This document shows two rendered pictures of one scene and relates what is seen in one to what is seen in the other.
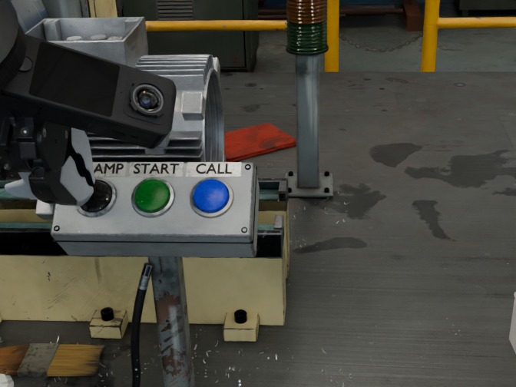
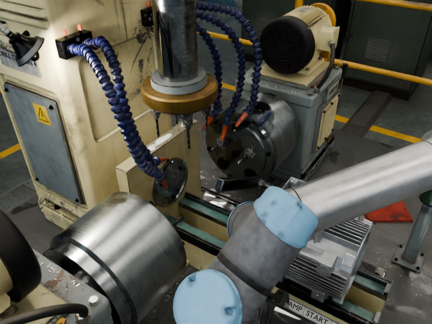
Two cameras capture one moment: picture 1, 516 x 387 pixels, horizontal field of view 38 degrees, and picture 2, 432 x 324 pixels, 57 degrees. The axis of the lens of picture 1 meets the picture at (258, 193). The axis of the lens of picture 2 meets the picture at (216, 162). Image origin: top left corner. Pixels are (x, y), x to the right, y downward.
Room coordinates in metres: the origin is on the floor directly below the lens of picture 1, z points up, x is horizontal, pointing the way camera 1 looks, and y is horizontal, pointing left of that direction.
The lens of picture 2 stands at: (0.13, 0.05, 1.73)
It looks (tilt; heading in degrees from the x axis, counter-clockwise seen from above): 36 degrees down; 28
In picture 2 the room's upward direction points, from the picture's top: 1 degrees counter-clockwise
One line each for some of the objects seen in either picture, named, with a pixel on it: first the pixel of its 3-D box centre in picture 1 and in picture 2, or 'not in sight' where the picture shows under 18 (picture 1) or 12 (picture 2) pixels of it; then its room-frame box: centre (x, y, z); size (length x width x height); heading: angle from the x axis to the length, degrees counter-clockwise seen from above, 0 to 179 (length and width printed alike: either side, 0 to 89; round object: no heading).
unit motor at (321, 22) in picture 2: not in sight; (306, 70); (1.48, 0.39, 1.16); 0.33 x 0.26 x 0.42; 174
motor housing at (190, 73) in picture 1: (130, 137); (315, 245); (0.82, 0.15, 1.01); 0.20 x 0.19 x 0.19; 84
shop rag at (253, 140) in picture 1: (247, 140); (384, 209); (1.28, 0.02, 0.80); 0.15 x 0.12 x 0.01; 118
